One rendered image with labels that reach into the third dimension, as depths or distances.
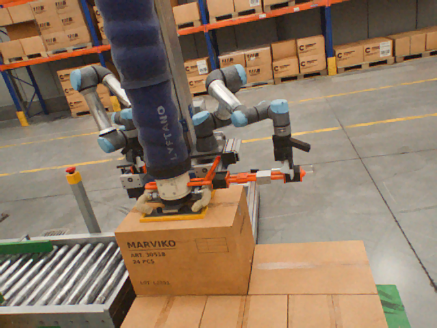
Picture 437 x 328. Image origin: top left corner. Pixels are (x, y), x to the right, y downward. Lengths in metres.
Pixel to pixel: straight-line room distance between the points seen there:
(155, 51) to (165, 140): 0.39
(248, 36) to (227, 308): 8.80
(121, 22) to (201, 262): 1.12
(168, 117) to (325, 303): 1.10
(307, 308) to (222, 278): 0.42
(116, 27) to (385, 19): 9.24
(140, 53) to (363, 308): 1.44
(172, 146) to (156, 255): 0.55
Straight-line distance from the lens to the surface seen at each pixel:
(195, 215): 1.75
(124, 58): 1.60
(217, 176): 1.77
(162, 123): 1.64
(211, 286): 1.89
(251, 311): 1.81
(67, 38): 9.97
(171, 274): 1.90
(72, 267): 2.56
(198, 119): 2.24
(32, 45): 10.52
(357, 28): 10.31
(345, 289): 1.87
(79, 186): 2.73
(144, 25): 1.59
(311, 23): 10.12
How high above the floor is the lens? 1.83
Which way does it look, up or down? 22 degrees down
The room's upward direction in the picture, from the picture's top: 12 degrees counter-clockwise
